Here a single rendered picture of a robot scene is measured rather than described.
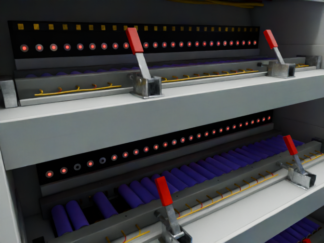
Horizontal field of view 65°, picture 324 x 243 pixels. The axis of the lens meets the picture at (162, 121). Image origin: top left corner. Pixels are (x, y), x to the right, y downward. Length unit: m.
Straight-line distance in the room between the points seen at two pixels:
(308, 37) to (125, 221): 0.54
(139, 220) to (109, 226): 0.04
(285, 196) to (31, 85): 0.40
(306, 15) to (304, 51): 0.08
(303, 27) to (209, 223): 0.49
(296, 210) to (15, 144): 0.41
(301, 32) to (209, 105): 0.40
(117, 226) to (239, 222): 0.17
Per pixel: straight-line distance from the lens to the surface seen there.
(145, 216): 0.37
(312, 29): 0.68
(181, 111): 0.32
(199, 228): 0.38
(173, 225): 0.33
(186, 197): 0.39
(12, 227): 0.26
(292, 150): 0.50
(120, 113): 0.27
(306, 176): 0.50
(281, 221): 0.46
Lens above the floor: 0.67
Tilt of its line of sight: 1 degrees down
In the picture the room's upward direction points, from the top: 11 degrees counter-clockwise
